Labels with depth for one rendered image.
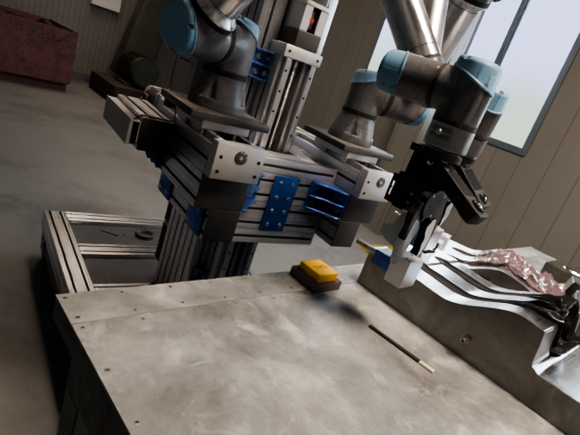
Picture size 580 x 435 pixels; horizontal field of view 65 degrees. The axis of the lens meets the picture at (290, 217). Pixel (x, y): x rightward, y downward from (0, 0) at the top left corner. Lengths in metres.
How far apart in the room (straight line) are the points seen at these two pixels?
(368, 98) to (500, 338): 0.84
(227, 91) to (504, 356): 0.84
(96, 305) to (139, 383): 0.16
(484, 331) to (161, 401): 0.59
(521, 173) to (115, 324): 3.51
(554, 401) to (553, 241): 2.89
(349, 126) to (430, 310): 0.70
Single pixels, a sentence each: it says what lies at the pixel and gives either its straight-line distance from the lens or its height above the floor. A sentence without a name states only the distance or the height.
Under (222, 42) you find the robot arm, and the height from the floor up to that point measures 1.20.
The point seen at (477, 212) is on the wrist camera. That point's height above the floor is 1.08.
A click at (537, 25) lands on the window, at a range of 4.16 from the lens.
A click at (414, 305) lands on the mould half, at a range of 0.99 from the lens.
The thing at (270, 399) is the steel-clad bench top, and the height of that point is 0.80.
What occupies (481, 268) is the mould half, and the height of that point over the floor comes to 0.88.
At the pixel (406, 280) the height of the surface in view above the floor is 0.92.
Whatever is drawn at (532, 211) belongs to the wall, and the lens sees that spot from 3.83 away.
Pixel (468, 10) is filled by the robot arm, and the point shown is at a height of 1.48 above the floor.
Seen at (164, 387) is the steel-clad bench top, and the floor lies 0.80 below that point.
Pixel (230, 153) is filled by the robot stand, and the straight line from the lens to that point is 1.07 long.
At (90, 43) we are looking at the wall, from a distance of 7.68.
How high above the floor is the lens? 1.20
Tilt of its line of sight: 18 degrees down
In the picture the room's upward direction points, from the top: 19 degrees clockwise
